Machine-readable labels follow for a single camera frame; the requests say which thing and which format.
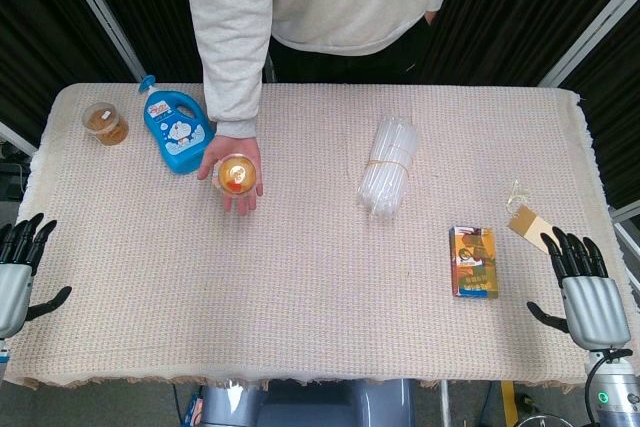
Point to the clear cup with orange dessert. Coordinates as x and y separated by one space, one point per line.
237 174

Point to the grey sweatshirt sleeve forearm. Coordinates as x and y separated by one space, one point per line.
230 47

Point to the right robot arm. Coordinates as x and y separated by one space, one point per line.
616 387

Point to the beige woven tablecloth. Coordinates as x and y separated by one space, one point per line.
320 297

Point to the person's bare hand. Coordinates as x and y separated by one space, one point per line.
212 152

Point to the orange and yellow carton box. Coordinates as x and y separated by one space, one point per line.
474 262

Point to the grey metal pole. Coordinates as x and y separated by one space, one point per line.
270 69

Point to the clear jar of rubber bands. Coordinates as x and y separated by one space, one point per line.
106 123

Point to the grey robot torso base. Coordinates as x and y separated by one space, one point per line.
310 404

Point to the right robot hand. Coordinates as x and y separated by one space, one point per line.
595 304

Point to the bundle of clear straws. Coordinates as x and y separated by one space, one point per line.
390 167

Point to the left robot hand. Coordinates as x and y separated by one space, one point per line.
14 287

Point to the white metal frame post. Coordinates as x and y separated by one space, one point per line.
100 12
590 32

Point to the blue detergent bottle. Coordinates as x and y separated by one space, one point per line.
175 132

